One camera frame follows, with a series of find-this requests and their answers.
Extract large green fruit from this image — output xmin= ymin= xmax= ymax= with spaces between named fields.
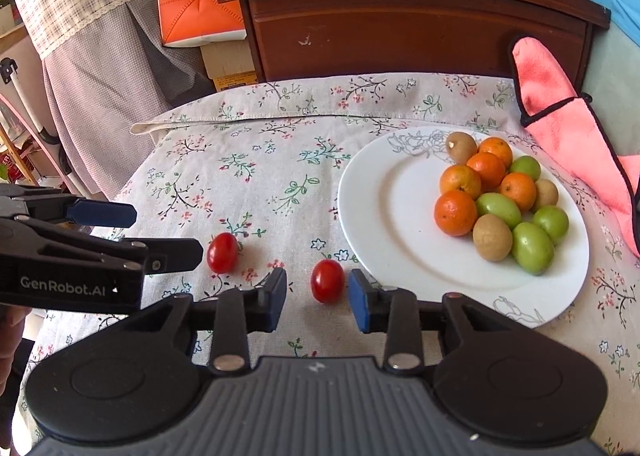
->
xmin=510 ymin=222 xmax=556 ymax=276

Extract floral bed sheet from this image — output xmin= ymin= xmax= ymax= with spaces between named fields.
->
xmin=15 ymin=72 xmax=640 ymax=456

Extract orange mandarin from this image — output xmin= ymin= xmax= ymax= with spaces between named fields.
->
xmin=434 ymin=189 xmax=478 ymax=237
xmin=499 ymin=172 xmax=537 ymax=213
xmin=466 ymin=152 xmax=507 ymax=192
xmin=440 ymin=163 xmax=482 ymax=199
xmin=479 ymin=136 xmax=514 ymax=168

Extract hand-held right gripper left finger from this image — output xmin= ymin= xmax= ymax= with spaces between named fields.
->
xmin=127 ymin=267 xmax=289 ymax=372

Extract grey checked cloth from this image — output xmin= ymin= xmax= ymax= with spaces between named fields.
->
xmin=42 ymin=0 xmax=216 ymax=197

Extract white floral plate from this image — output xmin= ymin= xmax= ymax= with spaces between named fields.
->
xmin=337 ymin=125 xmax=591 ymax=329

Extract small green fruit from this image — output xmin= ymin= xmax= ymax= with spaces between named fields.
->
xmin=509 ymin=155 xmax=542 ymax=182

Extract red cherry tomato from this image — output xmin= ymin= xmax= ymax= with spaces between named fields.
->
xmin=207 ymin=232 xmax=240 ymax=274
xmin=310 ymin=259 xmax=346 ymax=304

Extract pink metal rack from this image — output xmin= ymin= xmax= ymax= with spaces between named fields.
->
xmin=0 ymin=91 xmax=66 ymax=184

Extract pink towel with black trim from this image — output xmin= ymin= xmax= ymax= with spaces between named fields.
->
xmin=507 ymin=35 xmax=640 ymax=258

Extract dark wooden nightstand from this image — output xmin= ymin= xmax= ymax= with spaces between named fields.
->
xmin=214 ymin=0 xmax=612 ymax=83

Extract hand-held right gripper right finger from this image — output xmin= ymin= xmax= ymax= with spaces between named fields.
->
xmin=347 ymin=269 xmax=531 ymax=372

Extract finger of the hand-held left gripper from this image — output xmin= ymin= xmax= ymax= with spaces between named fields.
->
xmin=62 ymin=200 xmax=137 ymax=228
xmin=117 ymin=237 xmax=204 ymax=274

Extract brown fruit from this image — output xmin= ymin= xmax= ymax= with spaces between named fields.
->
xmin=446 ymin=132 xmax=478 ymax=164
xmin=472 ymin=214 xmax=514 ymax=262
xmin=534 ymin=179 xmax=560 ymax=209

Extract cardboard box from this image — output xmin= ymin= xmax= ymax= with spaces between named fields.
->
xmin=200 ymin=39 xmax=261 ymax=93

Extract person's left hand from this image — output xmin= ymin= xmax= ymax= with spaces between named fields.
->
xmin=0 ymin=305 xmax=31 ymax=382

